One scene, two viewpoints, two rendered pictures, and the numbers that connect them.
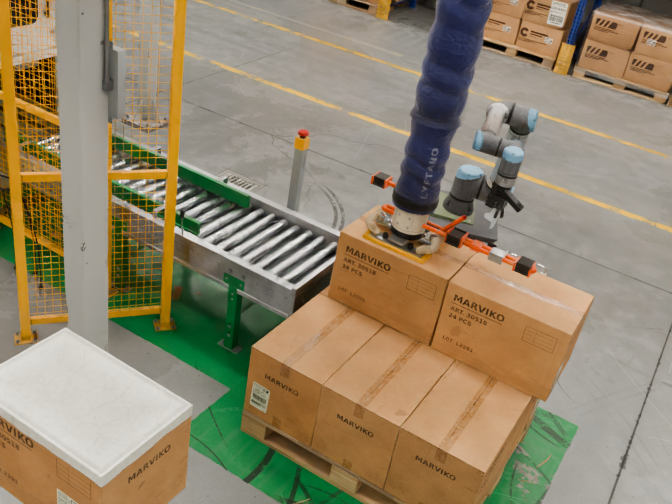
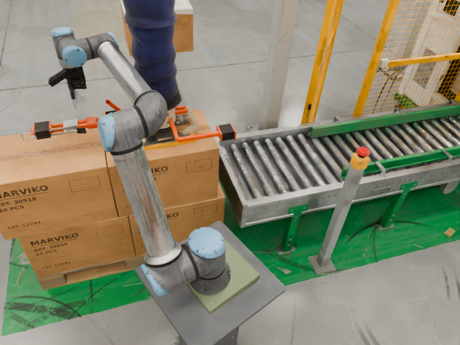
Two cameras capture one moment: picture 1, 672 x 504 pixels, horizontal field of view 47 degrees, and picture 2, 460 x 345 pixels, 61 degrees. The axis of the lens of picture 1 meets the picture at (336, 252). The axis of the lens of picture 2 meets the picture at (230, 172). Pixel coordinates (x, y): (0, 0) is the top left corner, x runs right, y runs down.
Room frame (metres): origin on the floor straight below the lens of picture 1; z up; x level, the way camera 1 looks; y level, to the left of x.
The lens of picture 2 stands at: (4.88, -1.34, 2.30)
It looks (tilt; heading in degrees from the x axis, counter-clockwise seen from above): 43 degrees down; 133
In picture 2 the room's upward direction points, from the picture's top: 4 degrees clockwise
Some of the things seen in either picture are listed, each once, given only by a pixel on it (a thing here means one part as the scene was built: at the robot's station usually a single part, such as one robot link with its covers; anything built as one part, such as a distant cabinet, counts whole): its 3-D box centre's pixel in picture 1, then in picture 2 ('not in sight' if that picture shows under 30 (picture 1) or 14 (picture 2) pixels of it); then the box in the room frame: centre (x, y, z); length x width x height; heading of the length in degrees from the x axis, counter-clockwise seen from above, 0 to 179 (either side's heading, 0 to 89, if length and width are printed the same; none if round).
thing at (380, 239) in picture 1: (397, 242); not in sight; (3.27, -0.29, 0.97); 0.34 x 0.10 x 0.05; 65
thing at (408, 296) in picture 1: (402, 272); (161, 161); (3.37, -0.36, 0.75); 0.60 x 0.40 x 0.40; 64
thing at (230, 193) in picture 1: (153, 154); (443, 157); (4.48, 1.27, 0.60); 1.60 x 0.10 x 0.09; 64
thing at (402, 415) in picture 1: (402, 381); (123, 183); (3.00, -0.45, 0.34); 1.20 x 1.00 x 0.40; 64
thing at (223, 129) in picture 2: (381, 180); (226, 132); (3.72, -0.17, 1.08); 0.09 x 0.08 x 0.05; 155
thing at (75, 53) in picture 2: (511, 151); (74, 51); (3.32, -0.71, 1.53); 0.12 x 0.12 x 0.09; 78
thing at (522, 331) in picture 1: (511, 322); (54, 179); (3.11, -0.90, 0.74); 0.60 x 0.40 x 0.40; 65
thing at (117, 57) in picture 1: (105, 78); not in sight; (3.07, 1.09, 1.62); 0.20 x 0.05 x 0.30; 64
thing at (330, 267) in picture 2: not in sight; (322, 262); (4.27, 0.32, 0.01); 0.15 x 0.15 x 0.03; 64
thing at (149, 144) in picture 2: not in sight; (164, 137); (3.44, -0.37, 0.97); 0.34 x 0.10 x 0.05; 65
